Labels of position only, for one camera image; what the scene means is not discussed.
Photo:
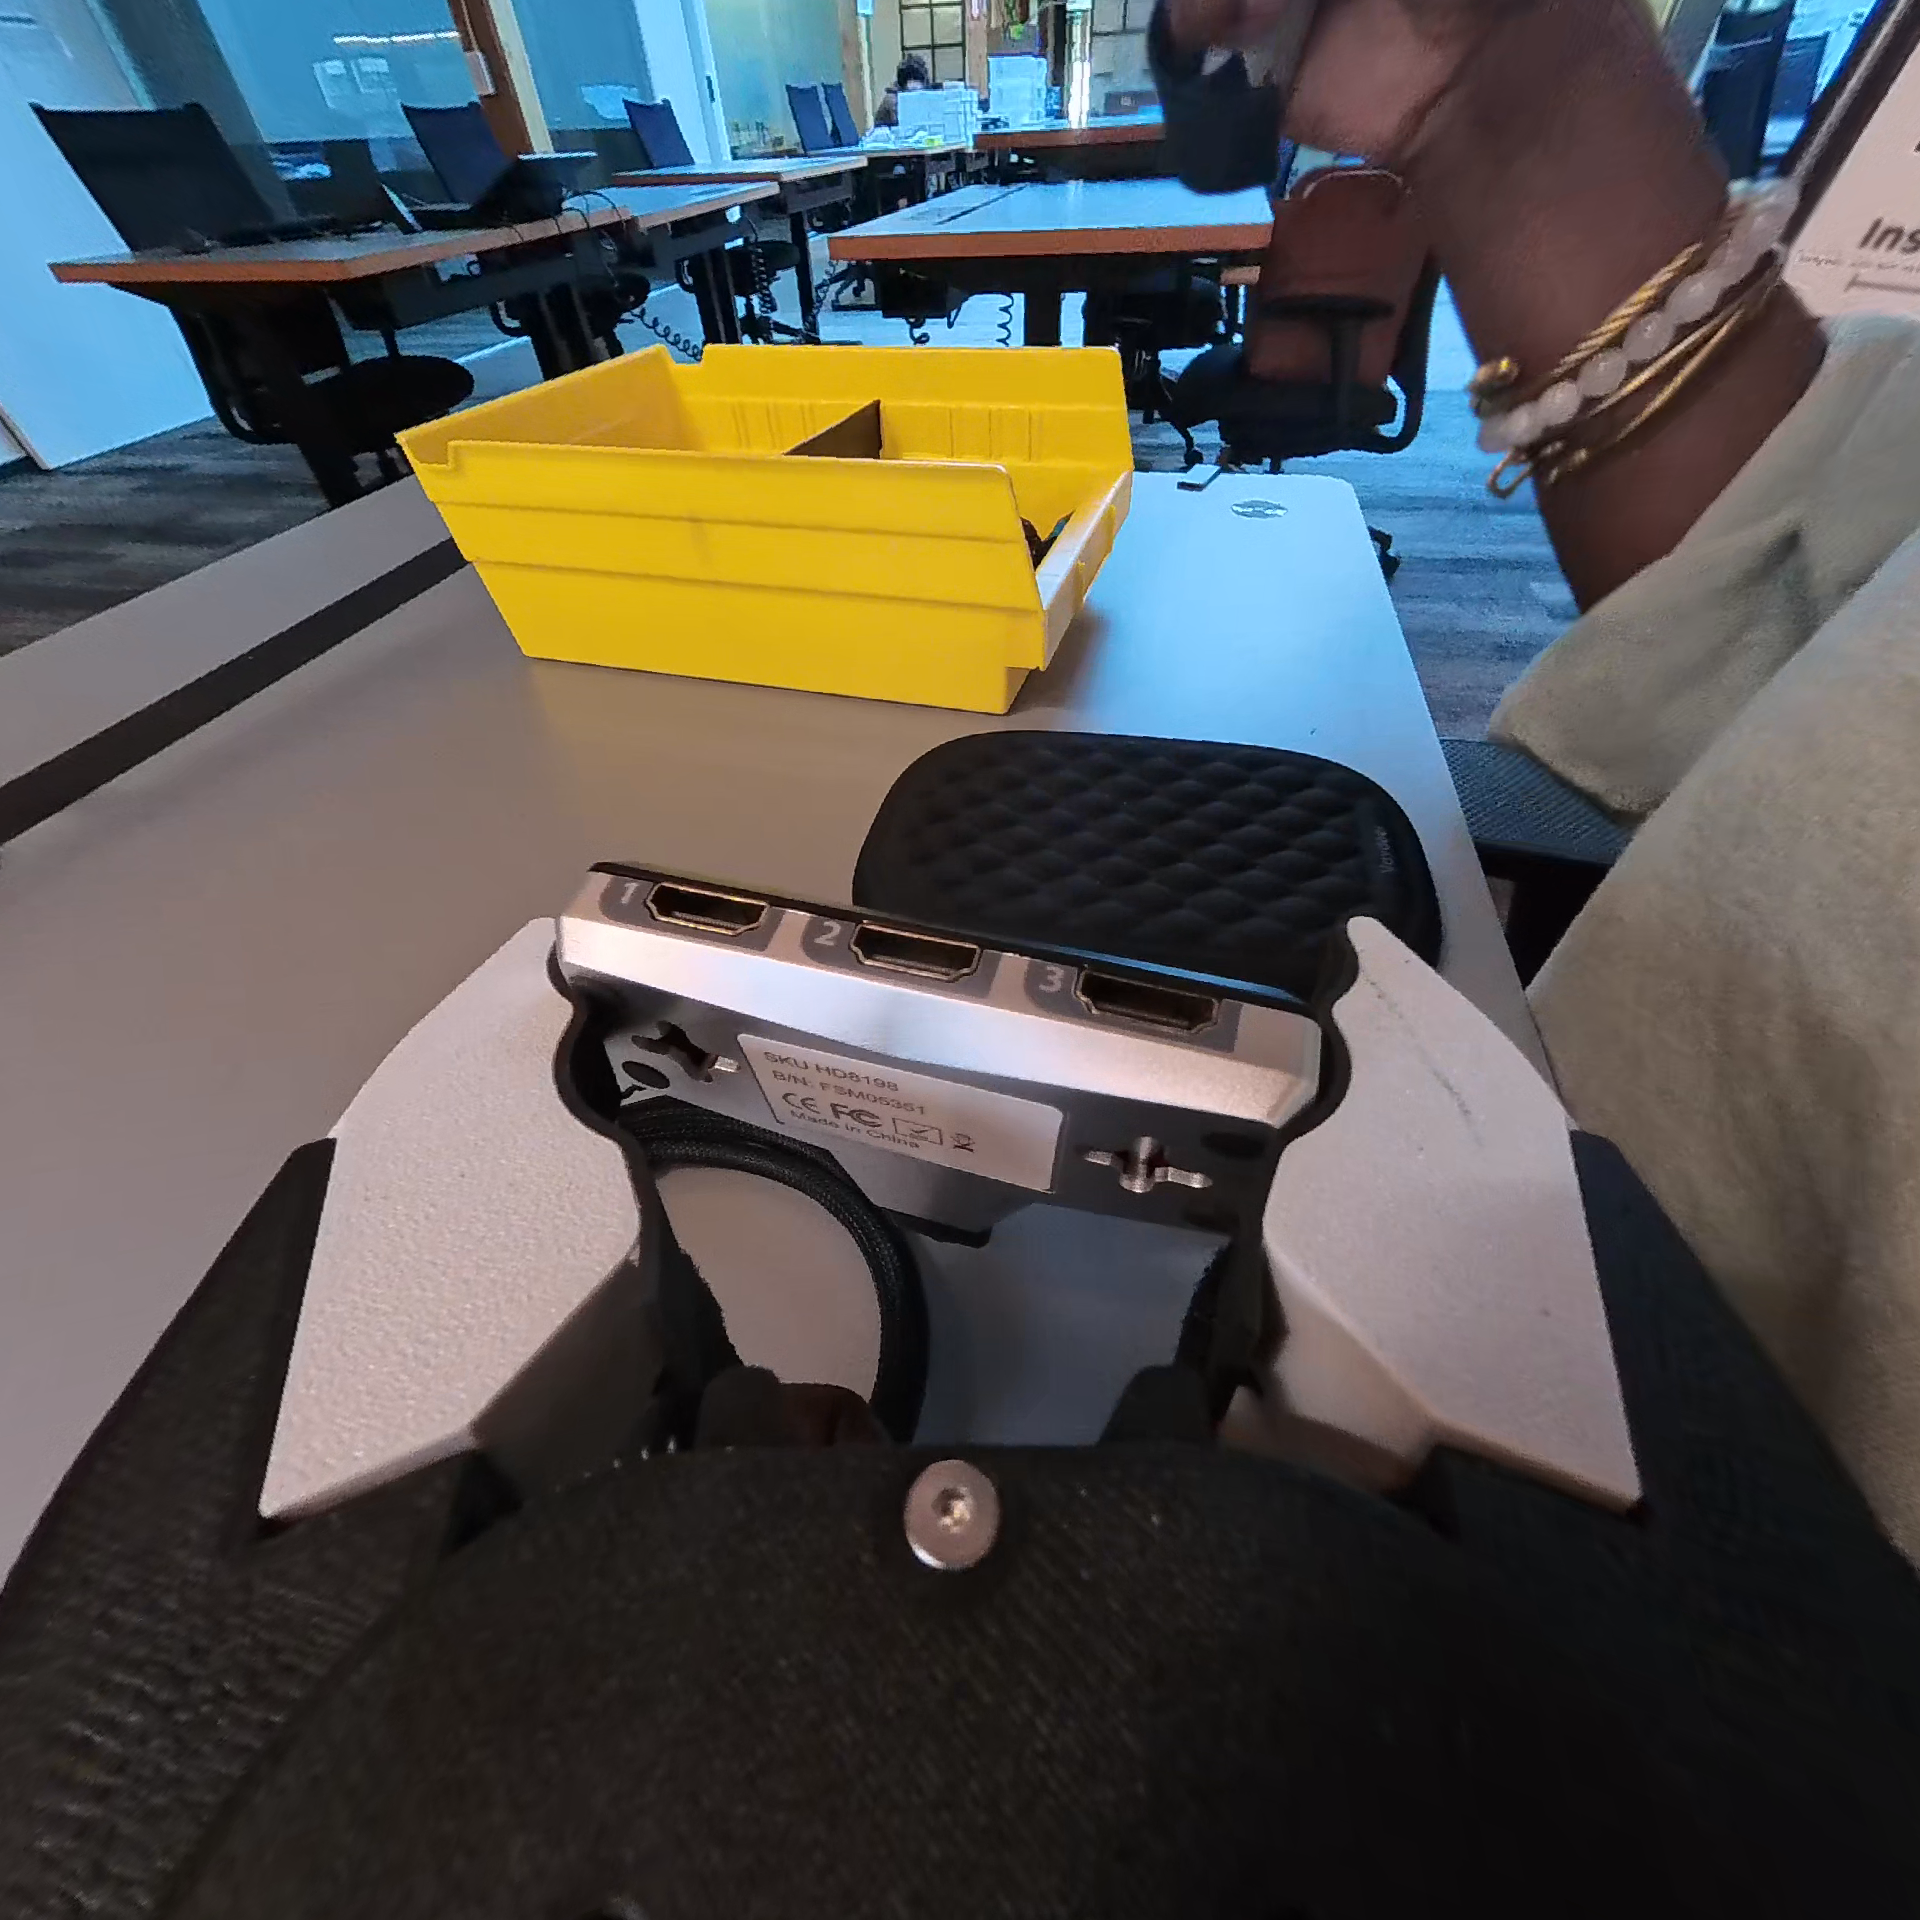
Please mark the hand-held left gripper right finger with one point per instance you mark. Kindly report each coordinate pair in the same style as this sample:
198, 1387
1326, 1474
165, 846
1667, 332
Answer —
1441, 1276

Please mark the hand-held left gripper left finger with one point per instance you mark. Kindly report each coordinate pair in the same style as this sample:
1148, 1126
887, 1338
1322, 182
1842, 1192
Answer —
453, 1276

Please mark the silver hdmi adapter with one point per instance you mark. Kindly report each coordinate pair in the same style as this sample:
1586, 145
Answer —
900, 1037

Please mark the yellow divided bin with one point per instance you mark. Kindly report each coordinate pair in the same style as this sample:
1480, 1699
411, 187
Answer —
749, 556

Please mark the person's right hand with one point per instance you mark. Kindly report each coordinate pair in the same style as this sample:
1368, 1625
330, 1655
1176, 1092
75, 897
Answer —
1501, 106

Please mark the wooden top office desk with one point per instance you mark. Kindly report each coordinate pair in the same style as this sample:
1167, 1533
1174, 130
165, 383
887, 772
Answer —
1050, 227
376, 248
749, 171

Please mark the black chair armrest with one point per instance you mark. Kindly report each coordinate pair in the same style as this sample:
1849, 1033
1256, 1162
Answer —
1530, 805

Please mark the black quilted wrist rest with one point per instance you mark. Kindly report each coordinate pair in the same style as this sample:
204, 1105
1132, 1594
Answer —
1124, 839

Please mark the black framed marker sign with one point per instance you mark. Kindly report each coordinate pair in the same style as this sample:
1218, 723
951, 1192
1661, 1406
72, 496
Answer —
1870, 182

